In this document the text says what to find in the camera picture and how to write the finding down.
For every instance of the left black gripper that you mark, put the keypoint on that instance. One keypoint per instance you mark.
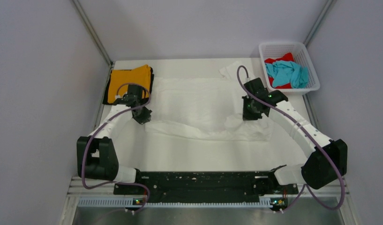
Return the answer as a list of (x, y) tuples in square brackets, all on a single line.
[(145, 118)]

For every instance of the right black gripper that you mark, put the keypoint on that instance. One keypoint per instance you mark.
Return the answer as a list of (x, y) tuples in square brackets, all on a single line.
[(247, 116)]

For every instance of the white t shirt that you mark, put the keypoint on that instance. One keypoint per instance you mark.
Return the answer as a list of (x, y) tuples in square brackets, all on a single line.
[(204, 109)]

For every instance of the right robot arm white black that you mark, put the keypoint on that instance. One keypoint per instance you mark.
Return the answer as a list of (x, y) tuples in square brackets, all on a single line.
[(326, 158)]

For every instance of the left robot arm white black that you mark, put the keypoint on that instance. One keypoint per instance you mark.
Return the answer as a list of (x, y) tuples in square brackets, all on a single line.
[(96, 153)]

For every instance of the folded orange t shirt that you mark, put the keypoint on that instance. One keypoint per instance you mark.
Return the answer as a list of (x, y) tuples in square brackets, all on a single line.
[(129, 80)]

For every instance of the folded black t shirt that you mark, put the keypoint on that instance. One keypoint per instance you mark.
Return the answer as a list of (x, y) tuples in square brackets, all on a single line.
[(105, 94)]

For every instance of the cyan t shirt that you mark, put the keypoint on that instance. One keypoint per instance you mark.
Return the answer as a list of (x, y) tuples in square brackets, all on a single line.
[(300, 77)]

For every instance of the white plastic basket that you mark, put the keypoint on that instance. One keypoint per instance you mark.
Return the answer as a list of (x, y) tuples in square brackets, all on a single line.
[(301, 56)]

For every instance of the red t shirt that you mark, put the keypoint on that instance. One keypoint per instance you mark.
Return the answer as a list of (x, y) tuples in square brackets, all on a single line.
[(280, 71)]

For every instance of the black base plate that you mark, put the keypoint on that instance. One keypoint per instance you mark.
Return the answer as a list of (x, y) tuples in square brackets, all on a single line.
[(205, 187)]

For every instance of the white slotted cable duct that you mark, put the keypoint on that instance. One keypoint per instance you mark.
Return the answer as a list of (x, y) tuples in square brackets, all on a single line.
[(129, 202)]

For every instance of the right corner metal post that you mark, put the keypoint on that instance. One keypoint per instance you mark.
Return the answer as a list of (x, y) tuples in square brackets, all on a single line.
[(321, 17)]

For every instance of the corner metal post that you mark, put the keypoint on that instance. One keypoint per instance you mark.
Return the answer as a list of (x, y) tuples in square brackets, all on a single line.
[(321, 17), (91, 31)]

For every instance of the left corner metal post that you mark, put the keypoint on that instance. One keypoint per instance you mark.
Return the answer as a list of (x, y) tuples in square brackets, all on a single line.
[(91, 31)]

